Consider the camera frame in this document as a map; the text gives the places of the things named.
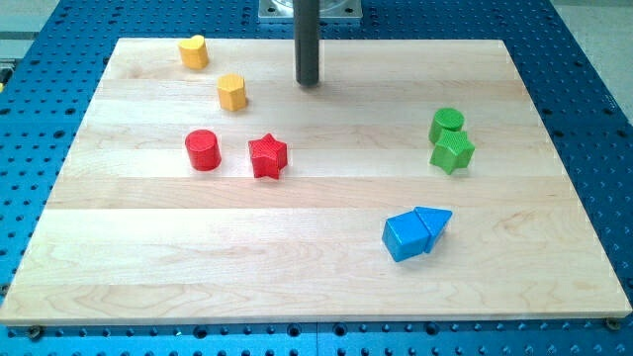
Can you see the left board clamp screw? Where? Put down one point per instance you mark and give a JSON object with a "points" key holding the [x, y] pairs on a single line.
{"points": [[35, 332]]}

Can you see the board clamp screw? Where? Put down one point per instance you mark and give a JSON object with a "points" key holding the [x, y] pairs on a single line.
{"points": [[612, 324], [35, 332]]}

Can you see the right board clamp screw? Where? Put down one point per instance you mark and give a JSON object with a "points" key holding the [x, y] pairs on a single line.
{"points": [[612, 324]]}

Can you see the red star block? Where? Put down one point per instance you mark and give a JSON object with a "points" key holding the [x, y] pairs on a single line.
{"points": [[268, 155]]}

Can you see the blue cube block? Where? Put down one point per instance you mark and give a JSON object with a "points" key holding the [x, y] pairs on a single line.
{"points": [[406, 235]]}

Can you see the red cylinder block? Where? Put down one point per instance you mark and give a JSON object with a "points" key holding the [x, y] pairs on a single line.
{"points": [[203, 150]]}

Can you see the blue triangle block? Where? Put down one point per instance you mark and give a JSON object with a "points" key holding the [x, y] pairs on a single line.
{"points": [[435, 221]]}

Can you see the yellow hexagon block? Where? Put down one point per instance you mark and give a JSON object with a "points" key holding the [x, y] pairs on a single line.
{"points": [[231, 91]]}

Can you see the green star block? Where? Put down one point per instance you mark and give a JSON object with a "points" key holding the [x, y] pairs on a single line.
{"points": [[452, 150]]}

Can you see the green cylinder block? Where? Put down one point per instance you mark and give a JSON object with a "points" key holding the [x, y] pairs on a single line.
{"points": [[445, 119]]}

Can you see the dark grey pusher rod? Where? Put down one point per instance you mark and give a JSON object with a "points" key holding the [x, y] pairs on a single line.
{"points": [[306, 40]]}

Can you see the yellow heart block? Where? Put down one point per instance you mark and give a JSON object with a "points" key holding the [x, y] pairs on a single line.
{"points": [[193, 52]]}

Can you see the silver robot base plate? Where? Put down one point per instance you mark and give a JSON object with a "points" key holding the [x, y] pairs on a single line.
{"points": [[282, 10]]}

